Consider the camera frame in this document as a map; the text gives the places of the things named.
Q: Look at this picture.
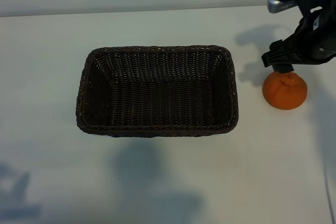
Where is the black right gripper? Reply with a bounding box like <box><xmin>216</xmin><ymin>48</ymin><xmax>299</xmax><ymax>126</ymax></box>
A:
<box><xmin>261</xmin><ymin>8</ymin><xmax>327</xmax><ymax>74</ymax></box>

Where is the dark brown wicker basket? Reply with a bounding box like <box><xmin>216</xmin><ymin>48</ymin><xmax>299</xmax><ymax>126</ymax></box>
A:
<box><xmin>76</xmin><ymin>45</ymin><xmax>240</xmax><ymax>139</ymax></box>

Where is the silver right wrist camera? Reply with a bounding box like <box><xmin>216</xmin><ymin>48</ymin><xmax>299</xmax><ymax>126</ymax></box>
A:
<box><xmin>267</xmin><ymin>0</ymin><xmax>296</xmax><ymax>14</ymax></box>

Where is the orange mandarin fruit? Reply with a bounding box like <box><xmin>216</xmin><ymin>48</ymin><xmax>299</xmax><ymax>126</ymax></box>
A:
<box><xmin>262</xmin><ymin>71</ymin><xmax>308</xmax><ymax>110</ymax></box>

